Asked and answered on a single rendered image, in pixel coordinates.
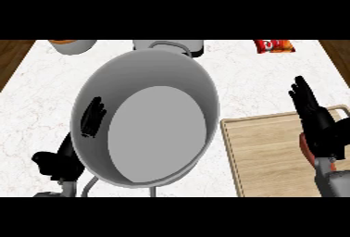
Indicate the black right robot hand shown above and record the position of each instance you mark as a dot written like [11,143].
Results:
[320,123]

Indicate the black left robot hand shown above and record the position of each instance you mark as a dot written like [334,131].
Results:
[57,163]

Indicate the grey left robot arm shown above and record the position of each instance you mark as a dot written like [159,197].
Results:
[67,189]

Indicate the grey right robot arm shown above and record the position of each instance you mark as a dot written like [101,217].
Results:
[336,185]

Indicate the reddish brown sweet potato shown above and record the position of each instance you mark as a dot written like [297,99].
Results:
[306,148]

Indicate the pale wooden tray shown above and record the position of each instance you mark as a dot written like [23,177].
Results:
[269,154]

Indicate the large grey metal pot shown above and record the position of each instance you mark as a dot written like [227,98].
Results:
[160,132]

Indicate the red and orange snack bag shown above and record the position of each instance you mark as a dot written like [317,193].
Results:
[274,46]

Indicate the grey bowl with orange content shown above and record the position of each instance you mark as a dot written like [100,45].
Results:
[73,47]

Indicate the grey and black appliance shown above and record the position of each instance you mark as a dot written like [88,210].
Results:
[142,44]

